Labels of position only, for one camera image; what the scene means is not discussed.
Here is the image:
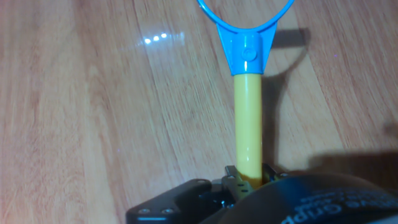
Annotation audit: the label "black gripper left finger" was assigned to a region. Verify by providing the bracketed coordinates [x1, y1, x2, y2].
[221, 165, 252, 200]

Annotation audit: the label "blue yellow toy shovel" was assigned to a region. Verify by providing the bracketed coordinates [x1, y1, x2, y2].
[196, 0, 295, 190]

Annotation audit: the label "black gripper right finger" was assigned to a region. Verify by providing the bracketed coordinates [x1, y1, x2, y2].
[262, 163, 289, 184]

